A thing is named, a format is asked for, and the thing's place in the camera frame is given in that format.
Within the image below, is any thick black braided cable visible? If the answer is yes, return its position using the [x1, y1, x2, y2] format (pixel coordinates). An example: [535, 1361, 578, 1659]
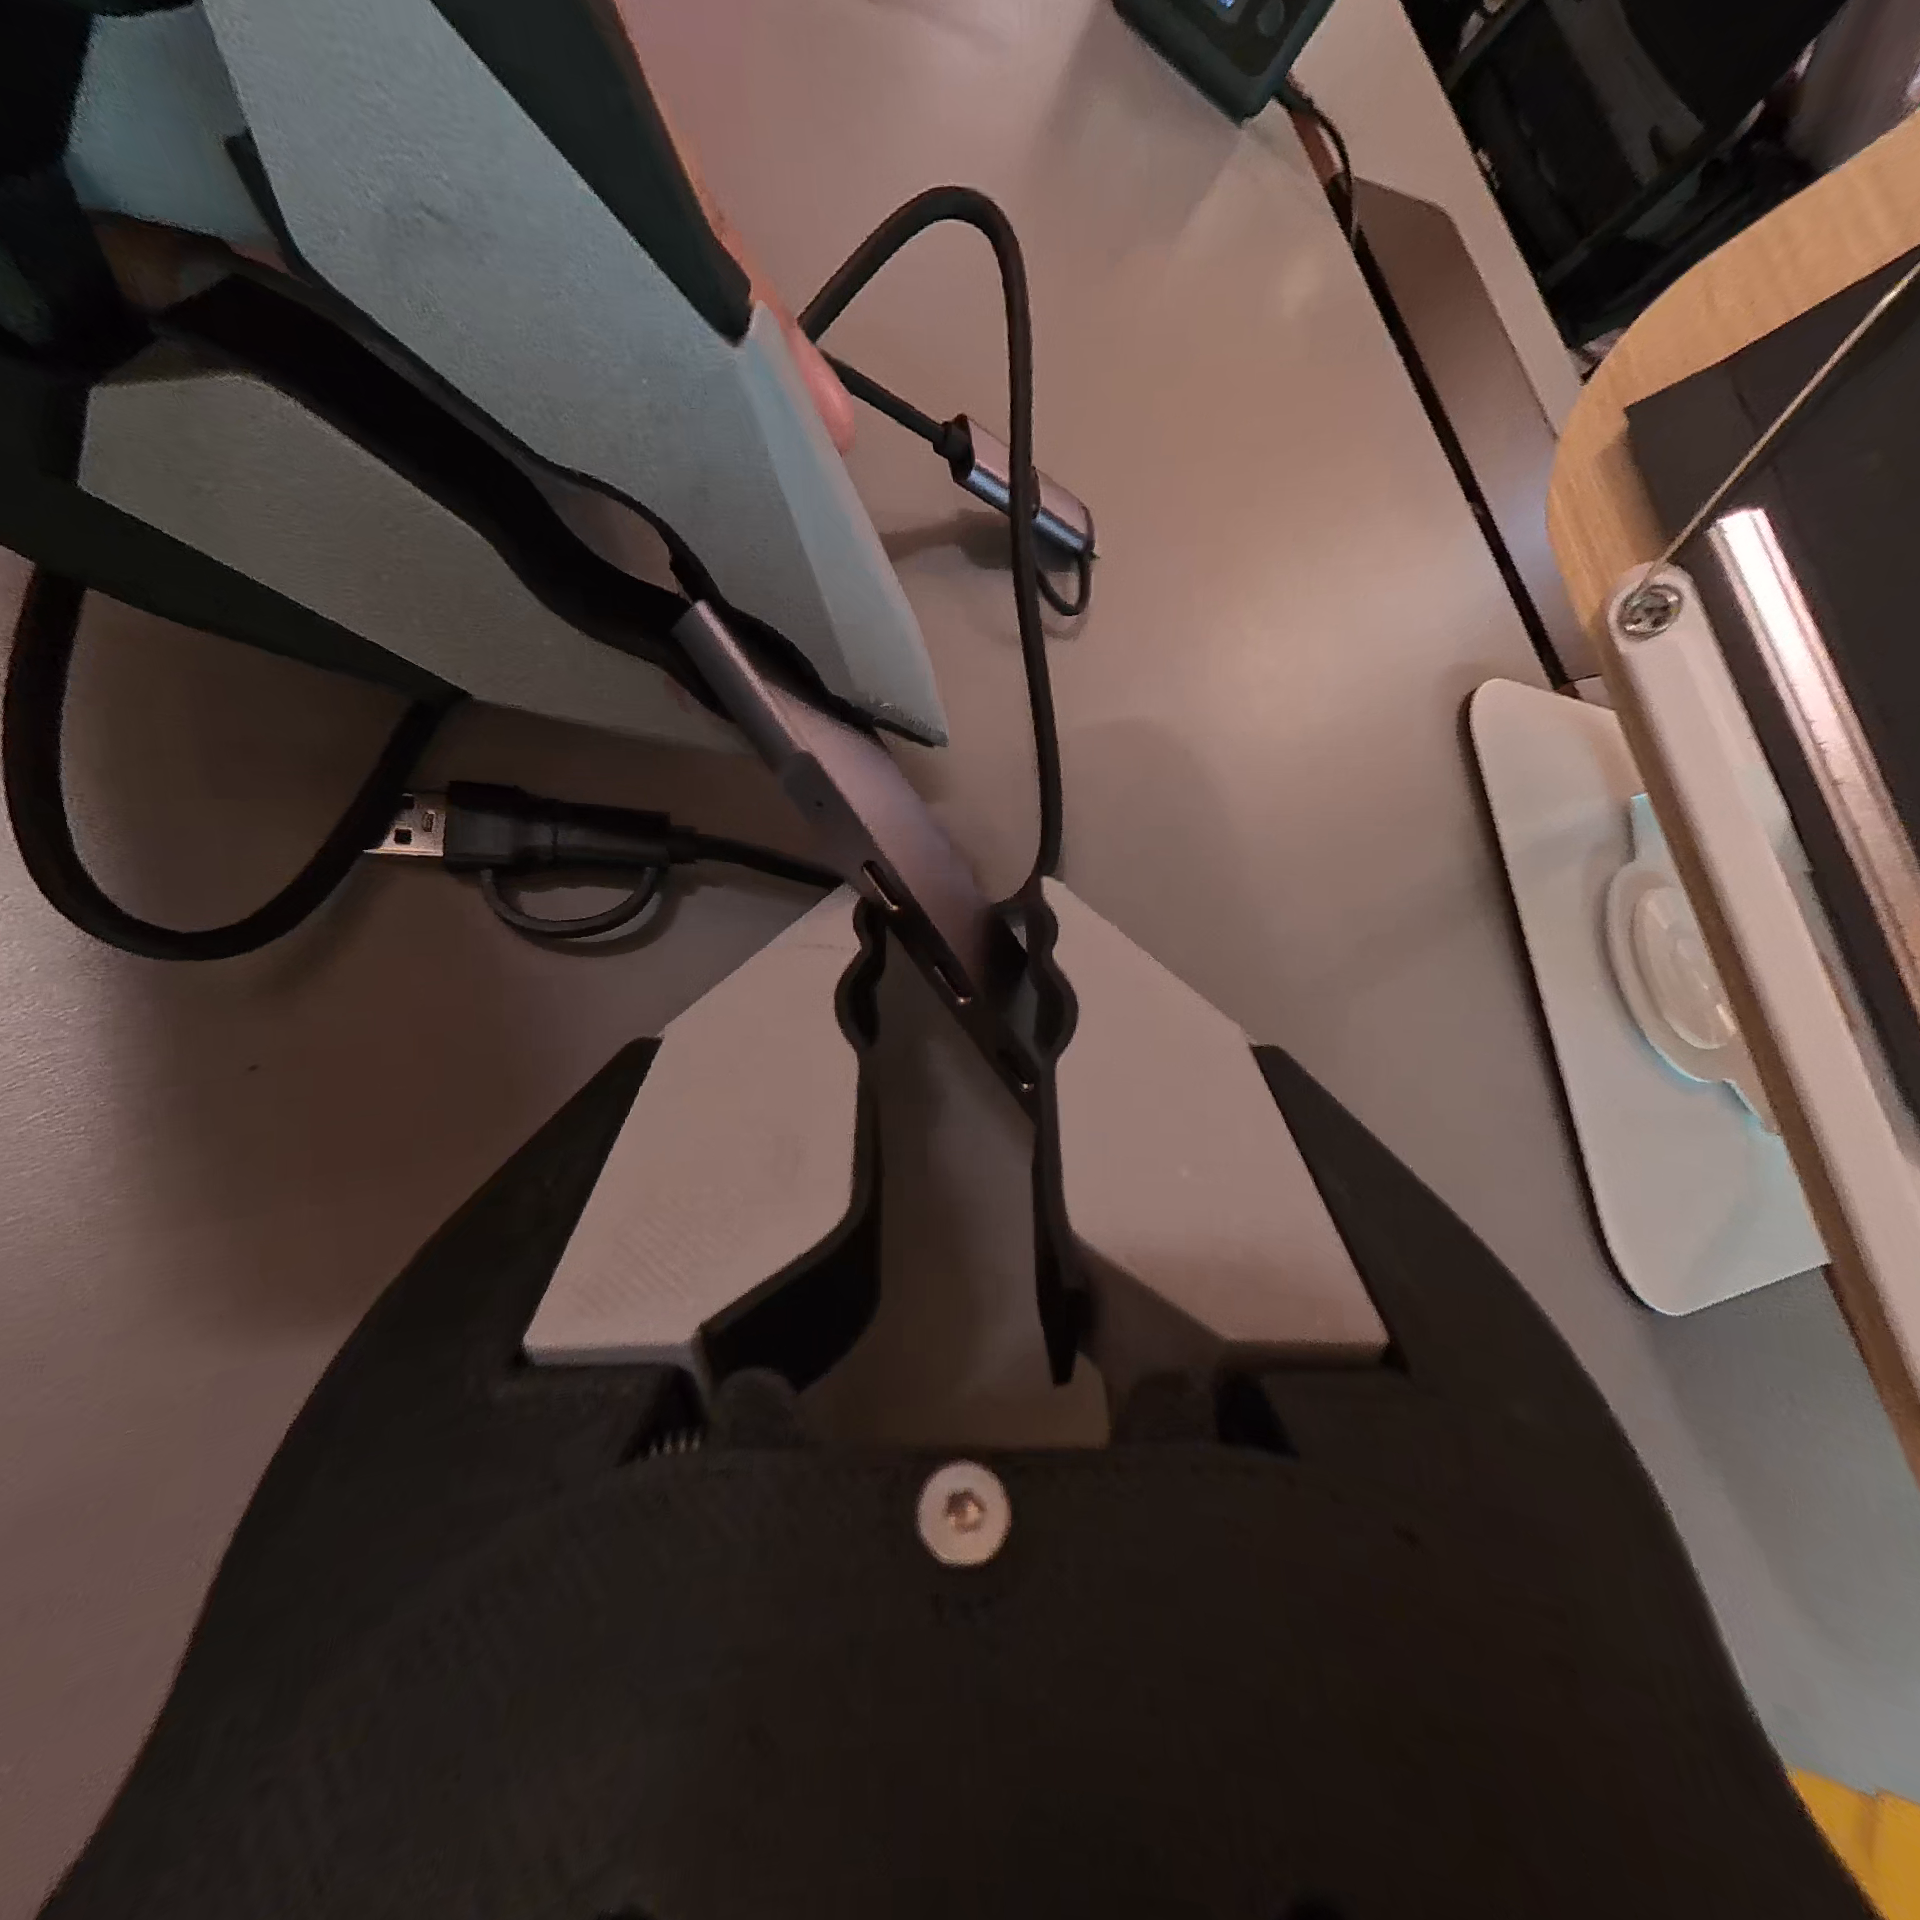
[0, 577, 452, 965]

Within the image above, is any dark battery charging case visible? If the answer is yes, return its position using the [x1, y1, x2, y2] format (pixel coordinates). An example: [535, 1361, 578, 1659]
[1113, 0, 1336, 126]

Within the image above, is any thin black USB-C cable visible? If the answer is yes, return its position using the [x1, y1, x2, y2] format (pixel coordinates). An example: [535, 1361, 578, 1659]
[796, 183, 1070, 903]

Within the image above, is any black cable with grey plug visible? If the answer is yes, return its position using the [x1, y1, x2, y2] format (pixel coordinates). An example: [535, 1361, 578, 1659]
[816, 348, 1101, 620]

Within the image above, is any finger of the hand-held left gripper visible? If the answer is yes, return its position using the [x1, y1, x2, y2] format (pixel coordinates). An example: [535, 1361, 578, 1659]
[77, 319, 761, 756]
[66, 0, 951, 748]

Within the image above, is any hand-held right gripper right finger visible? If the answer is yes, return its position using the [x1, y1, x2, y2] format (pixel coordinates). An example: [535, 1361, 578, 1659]
[999, 877, 1393, 1387]

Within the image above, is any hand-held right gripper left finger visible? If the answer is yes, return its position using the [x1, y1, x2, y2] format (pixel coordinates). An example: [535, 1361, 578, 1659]
[520, 894, 897, 1396]

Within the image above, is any black office chair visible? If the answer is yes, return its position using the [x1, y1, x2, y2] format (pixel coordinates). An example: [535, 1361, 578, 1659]
[1409, 0, 1854, 348]

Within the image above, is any dark table cable cover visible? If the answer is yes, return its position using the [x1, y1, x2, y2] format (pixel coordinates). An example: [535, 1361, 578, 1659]
[1346, 175, 1608, 695]

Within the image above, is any wood-rimmed black monitor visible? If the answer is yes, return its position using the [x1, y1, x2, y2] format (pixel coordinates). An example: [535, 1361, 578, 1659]
[1544, 111, 1920, 1478]

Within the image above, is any grey USB hub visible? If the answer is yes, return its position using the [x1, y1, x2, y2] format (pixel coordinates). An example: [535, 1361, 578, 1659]
[670, 596, 1044, 1119]

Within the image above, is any charging case cable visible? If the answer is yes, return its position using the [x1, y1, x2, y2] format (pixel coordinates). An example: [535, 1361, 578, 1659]
[1276, 82, 1367, 249]

